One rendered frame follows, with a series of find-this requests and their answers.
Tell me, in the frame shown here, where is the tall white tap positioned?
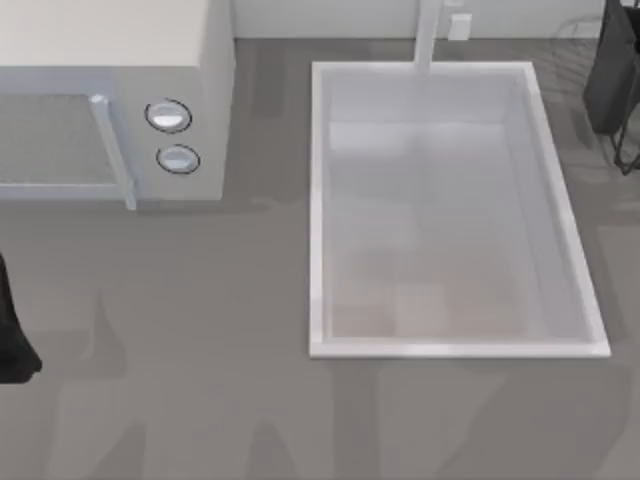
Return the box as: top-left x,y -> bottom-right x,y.
412,0 -> 442,76

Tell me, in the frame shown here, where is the white wall socket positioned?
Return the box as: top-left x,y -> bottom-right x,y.
448,12 -> 473,41

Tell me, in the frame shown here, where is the small silver microwave knob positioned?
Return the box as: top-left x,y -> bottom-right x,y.
155,144 -> 202,176

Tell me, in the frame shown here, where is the pale microwave oven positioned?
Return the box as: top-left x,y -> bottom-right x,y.
0,0 -> 236,211

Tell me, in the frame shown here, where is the microwave oven door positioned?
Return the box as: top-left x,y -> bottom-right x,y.
0,92 -> 137,211

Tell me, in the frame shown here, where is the large silver microwave knob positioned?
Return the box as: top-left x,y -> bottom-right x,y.
144,98 -> 193,135

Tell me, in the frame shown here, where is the white sink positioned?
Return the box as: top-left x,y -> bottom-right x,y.
306,60 -> 613,360

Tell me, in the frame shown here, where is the black wire rack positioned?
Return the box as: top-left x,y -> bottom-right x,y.
582,0 -> 640,175

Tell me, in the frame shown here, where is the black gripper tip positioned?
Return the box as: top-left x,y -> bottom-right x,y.
0,253 -> 43,385

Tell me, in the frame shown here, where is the microwave door handle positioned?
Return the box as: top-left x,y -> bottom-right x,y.
88,93 -> 138,211

